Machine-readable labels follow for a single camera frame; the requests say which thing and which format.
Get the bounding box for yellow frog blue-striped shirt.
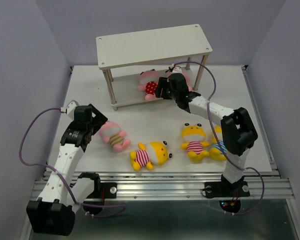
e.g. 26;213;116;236
209;126;227;161

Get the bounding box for pink frog red polka-dot shirt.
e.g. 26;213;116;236
138;69;159;101

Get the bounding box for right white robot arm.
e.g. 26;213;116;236
155;73;258;195

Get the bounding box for purple cable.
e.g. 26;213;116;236
18;107;126;218
168;61;266;217

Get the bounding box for yellow frog lying sideways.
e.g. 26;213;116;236
129;141;173;171

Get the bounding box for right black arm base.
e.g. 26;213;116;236
200;175;251;215

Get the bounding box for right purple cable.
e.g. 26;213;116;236
168;61;266;217

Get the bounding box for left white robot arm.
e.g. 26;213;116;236
26;100;108;236

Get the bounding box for pink frog orange-striped shirt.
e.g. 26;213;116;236
98;121;131;153

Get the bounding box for pink frog pink-striped shirt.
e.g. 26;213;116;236
165;68;192;95

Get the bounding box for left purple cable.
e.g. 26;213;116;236
18;107;126;218

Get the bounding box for aluminium mounting rail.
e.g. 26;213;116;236
31;65;296;201

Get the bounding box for yellow frog red-striped shirt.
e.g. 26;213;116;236
180;122;210;163

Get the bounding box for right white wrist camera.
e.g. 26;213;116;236
167;64;183;75

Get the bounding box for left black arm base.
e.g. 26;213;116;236
75;172;117;201

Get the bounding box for white two-tier shelf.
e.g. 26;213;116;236
96;24;213;110

